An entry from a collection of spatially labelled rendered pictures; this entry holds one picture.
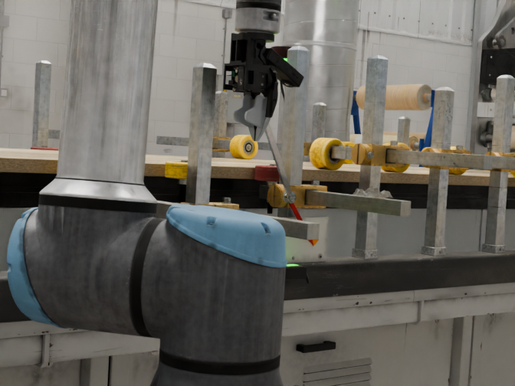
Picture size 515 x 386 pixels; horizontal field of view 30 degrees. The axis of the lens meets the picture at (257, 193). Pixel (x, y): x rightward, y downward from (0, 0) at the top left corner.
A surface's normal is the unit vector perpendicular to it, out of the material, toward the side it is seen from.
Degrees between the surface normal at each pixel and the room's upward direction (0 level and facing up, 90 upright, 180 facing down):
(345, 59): 90
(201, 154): 90
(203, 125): 90
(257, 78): 90
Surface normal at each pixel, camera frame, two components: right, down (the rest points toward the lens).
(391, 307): 0.64, 0.08
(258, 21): 0.08, 0.06
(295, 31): -0.68, 0.00
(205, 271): -0.27, 0.03
